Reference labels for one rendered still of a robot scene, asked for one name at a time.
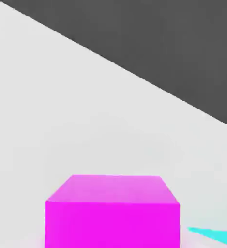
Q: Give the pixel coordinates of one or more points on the small cyan cube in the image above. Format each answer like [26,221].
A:
[221,236]

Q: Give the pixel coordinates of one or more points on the small magenta cube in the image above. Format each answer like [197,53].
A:
[112,220]

